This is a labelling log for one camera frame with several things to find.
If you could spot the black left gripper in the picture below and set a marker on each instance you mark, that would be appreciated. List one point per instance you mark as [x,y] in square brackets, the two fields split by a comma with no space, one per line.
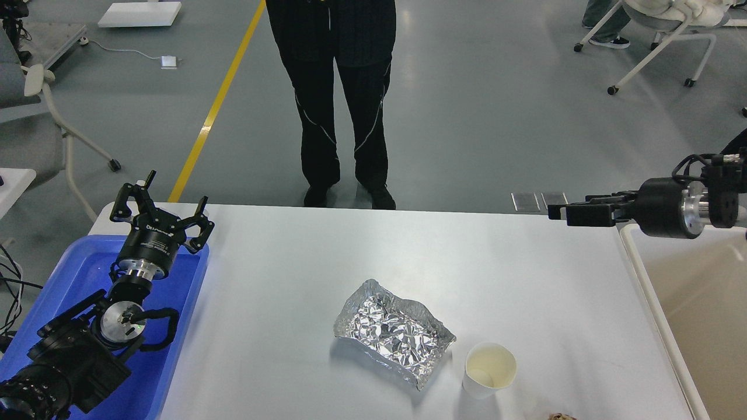
[149,244]

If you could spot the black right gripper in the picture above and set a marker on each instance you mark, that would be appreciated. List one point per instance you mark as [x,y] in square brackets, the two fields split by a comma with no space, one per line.
[661,207]

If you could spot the white paper cup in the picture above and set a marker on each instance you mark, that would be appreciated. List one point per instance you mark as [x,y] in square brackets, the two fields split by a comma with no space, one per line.
[489,367]

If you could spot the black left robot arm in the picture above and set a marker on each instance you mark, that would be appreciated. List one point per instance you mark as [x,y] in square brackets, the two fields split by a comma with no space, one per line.
[81,356]

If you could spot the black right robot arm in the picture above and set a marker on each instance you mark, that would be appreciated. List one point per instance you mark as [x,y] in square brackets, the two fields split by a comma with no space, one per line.
[724,179]

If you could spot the right metal floor plate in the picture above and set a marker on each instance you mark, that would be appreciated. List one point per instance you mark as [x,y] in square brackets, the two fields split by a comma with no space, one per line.
[554,198]

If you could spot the metal floor plate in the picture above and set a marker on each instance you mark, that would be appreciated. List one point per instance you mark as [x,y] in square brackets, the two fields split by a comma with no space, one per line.
[554,198]
[525,202]

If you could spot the left metal floor plate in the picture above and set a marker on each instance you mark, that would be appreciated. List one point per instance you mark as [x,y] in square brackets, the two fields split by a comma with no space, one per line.
[525,202]

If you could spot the white side table corner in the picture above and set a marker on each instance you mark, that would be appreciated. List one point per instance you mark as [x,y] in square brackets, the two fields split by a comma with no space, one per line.
[14,183]

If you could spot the white plastic bin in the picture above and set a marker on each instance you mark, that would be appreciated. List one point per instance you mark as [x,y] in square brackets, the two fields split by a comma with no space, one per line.
[696,290]

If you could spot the grey office chair left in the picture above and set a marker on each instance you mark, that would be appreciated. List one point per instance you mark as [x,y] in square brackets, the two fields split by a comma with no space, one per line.
[41,141]

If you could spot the seated person leg and shoe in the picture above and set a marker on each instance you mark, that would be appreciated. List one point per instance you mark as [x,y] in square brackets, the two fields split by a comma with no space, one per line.
[609,33]

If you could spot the brown crumpled paper scrap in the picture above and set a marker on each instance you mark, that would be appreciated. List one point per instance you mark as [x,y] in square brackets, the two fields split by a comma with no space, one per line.
[560,416]

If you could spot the crumpled aluminium foil tray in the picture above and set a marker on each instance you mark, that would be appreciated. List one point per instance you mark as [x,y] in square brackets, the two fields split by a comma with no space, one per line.
[400,334]

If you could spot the white flat board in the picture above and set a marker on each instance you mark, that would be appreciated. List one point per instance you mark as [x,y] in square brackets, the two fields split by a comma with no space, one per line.
[140,14]

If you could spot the grey platform base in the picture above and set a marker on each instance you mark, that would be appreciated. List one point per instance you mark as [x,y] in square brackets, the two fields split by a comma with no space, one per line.
[50,41]

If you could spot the white rolling chair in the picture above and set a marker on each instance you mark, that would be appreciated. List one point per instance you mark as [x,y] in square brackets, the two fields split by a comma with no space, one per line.
[674,21]

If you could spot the standing person in black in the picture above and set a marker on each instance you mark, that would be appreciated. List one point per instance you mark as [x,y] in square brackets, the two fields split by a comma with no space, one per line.
[354,40]

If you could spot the white power adapter with cable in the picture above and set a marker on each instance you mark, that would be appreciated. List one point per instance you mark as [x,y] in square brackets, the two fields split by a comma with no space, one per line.
[164,61]

